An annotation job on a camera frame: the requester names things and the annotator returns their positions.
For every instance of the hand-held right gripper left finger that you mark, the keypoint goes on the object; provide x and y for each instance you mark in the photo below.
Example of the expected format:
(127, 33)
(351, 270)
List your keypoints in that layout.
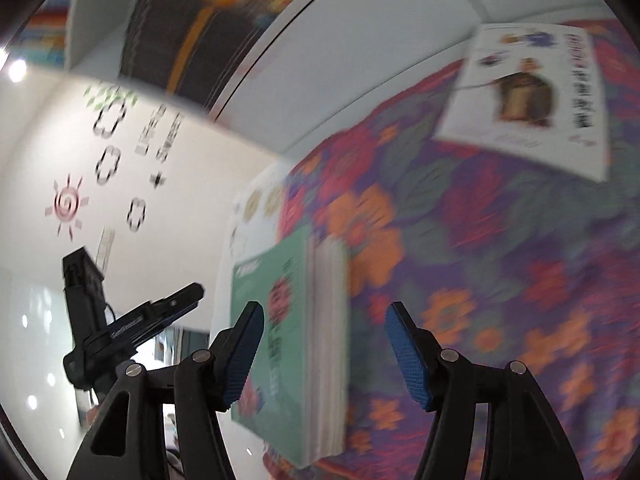
(245, 355)

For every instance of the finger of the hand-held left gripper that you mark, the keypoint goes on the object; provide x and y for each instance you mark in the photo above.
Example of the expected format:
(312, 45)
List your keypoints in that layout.
(177, 305)

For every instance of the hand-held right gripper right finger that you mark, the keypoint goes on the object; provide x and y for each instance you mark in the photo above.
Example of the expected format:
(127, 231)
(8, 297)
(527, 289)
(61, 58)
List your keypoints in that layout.
(410, 355)

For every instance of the teal green book with child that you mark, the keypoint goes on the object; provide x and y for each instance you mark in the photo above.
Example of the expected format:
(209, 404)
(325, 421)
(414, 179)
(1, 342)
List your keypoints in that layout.
(287, 410)

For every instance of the white book with brown figure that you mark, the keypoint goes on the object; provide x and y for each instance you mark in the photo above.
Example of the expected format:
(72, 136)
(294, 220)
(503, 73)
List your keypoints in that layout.
(525, 90)

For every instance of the row of dark books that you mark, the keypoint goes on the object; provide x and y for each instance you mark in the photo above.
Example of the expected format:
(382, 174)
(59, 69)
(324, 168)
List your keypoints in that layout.
(170, 45)

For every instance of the floral blanket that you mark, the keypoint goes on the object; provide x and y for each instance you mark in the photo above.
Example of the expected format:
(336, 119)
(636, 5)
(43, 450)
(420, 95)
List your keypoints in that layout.
(475, 260)

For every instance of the pale gold flower decal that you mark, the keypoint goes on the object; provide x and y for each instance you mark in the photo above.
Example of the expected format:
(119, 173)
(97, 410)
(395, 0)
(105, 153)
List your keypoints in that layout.
(272, 200)

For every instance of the black outline cloud sticker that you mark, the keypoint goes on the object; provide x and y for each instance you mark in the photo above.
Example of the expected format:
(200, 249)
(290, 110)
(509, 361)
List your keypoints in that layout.
(110, 117)

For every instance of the white wall switches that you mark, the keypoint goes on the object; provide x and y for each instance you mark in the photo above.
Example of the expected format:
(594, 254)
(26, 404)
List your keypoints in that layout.
(105, 249)

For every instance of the red sun wall sticker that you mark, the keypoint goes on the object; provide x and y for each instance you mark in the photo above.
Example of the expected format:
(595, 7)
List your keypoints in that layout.
(66, 205)

